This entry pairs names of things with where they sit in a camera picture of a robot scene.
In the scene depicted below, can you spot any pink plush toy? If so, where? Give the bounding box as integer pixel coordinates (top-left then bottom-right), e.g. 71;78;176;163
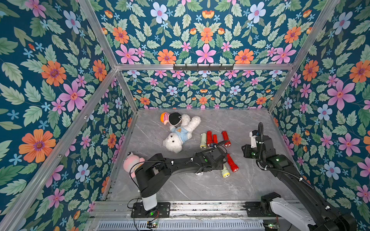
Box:
123;152;145;178

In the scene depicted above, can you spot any black hook rail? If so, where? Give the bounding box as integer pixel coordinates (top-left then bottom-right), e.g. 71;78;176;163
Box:
172;64;234;72

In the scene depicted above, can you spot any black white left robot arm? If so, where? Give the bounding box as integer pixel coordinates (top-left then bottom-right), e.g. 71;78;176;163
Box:
130;144;227;211

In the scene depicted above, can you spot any red flashlight white logo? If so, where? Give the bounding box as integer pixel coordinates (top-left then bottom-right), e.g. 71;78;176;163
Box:
213;134;218;144

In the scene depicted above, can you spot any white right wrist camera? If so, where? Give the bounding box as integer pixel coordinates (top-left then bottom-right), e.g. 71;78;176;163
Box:
250;130;258;149

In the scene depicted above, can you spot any red flashlight plain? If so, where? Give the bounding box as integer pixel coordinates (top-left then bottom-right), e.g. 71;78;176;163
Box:
226;154;239;172
222;131;231;147
206;131;214;147

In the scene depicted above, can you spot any white teddy bear blue shirt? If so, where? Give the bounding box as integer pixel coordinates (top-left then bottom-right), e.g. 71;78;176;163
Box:
162;114;201;153

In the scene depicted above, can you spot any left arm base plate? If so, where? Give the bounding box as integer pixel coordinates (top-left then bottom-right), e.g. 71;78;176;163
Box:
131;202;171;218

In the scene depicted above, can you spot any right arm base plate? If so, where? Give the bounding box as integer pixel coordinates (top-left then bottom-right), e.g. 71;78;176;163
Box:
244;201;280;218

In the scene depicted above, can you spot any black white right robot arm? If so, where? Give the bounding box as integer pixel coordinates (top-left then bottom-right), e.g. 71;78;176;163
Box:
241;131;357;231

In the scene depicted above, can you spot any pale green flashlight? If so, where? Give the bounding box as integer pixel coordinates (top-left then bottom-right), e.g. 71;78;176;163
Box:
221;164;230;178
199;133;207;150

